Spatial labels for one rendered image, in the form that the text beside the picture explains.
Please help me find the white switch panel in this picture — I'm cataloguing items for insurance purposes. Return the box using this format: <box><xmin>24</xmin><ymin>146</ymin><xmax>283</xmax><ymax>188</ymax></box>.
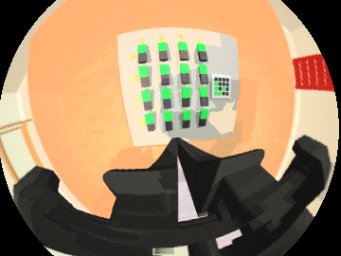
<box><xmin>117</xmin><ymin>28</ymin><xmax>239</xmax><ymax>147</ymax></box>

